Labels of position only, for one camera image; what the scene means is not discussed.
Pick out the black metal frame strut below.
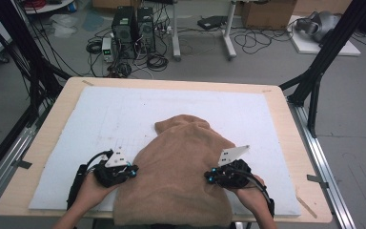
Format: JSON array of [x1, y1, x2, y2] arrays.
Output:
[[278, 0, 366, 139], [0, 0, 72, 189]]

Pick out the black cable coil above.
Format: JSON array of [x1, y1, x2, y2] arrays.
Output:
[[146, 52, 170, 73]]

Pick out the white floor board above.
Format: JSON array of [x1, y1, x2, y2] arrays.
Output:
[[287, 14, 362, 57]]

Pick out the narrow black computer tower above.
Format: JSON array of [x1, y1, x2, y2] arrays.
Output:
[[136, 7, 156, 53]]

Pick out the aluminium rail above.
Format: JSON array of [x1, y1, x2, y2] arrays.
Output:
[[0, 104, 55, 218], [287, 98, 358, 229]]

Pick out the white power supply unit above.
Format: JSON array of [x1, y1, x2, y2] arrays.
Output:
[[101, 36, 115, 64]]

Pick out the wide black computer tower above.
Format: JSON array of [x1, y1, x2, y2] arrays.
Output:
[[112, 6, 138, 60]]

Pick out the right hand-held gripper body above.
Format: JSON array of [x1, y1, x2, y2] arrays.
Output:
[[216, 144, 253, 190]]

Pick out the person's left hand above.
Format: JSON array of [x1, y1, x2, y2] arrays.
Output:
[[72, 173, 122, 211]]

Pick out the clear plastic bag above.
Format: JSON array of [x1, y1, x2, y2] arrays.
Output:
[[49, 13, 79, 37]]

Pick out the black metal bracket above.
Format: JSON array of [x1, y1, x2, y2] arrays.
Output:
[[12, 159, 33, 170]]

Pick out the thin wooden stick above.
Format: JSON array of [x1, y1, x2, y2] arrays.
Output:
[[295, 194, 318, 219]]

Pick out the beige terry towel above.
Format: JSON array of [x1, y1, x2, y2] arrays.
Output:
[[112, 114, 236, 227]]

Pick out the grey metal bracket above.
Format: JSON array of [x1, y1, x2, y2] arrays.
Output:
[[307, 174, 330, 189]]

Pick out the grey rounded device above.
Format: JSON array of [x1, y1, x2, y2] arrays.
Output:
[[295, 10, 342, 44]]

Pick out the person's right hand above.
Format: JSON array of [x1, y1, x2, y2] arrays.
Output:
[[231, 173, 270, 218]]

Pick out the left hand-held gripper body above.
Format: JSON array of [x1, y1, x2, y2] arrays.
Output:
[[93, 146, 131, 189]]

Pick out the white desk leg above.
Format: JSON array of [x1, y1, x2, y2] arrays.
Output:
[[171, 0, 183, 62], [221, 0, 237, 61]]

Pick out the white foam mat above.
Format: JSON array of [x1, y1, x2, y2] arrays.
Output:
[[28, 85, 302, 218]]

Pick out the round white table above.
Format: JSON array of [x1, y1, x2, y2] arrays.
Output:
[[23, 0, 75, 15]]

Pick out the large cardboard box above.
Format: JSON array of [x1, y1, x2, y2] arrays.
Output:
[[241, 0, 298, 31]]

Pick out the flat black device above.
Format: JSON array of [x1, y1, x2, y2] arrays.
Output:
[[197, 14, 229, 31]]

